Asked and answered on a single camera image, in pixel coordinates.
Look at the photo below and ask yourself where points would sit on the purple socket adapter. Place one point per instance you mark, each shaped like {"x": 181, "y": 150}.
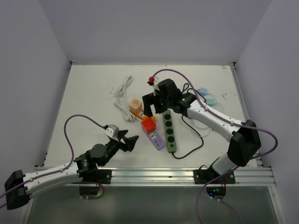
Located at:
{"x": 156, "y": 140}

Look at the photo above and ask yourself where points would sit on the beige cube socket adapter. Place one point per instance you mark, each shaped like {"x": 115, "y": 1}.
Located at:
{"x": 135, "y": 106}

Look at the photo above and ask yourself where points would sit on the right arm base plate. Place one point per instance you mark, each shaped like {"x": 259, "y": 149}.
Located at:
{"x": 202, "y": 176}

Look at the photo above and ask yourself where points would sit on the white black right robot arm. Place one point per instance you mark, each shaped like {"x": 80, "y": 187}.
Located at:
{"x": 243, "y": 138}

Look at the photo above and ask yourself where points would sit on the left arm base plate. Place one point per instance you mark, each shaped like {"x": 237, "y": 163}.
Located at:
{"x": 102, "y": 176}

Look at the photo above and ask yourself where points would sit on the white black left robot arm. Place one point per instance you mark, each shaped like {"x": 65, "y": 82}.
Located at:
{"x": 21, "y": 187}

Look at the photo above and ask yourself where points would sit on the blue charger plug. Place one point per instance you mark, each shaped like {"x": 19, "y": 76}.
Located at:
{"x": 202, "y": 91}

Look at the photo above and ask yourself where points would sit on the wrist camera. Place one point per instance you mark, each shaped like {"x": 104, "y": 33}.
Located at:
{"x": 154, "y": 81}
{"x": 112, "y": 132}

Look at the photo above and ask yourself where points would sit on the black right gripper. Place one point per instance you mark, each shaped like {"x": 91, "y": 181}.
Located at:
{"x": 148, "y": 100}

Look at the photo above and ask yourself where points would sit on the aluminium rail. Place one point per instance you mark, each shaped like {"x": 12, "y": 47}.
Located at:
{"x": 184, "y": 177}

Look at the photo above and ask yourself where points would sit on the red cube socket adapter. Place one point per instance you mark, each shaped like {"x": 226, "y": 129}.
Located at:
{"x": 148, "y": 125}

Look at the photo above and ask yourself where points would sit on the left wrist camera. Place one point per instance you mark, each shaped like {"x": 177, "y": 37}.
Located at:
{"x": 112, "y": 132}

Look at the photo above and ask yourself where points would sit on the green power strip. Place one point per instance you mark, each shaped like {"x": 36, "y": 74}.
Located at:
{"x": 169, "y": 132}

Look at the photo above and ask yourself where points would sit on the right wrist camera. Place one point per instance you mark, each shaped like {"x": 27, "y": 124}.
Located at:
{"x": 154, "y": 81}

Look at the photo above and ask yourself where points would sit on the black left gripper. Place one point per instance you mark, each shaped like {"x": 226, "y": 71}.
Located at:
{"x": 130, "y": 142}

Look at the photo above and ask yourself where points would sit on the teal charger plug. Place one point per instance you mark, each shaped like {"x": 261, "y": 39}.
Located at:
{"x": 210, "y": 101}

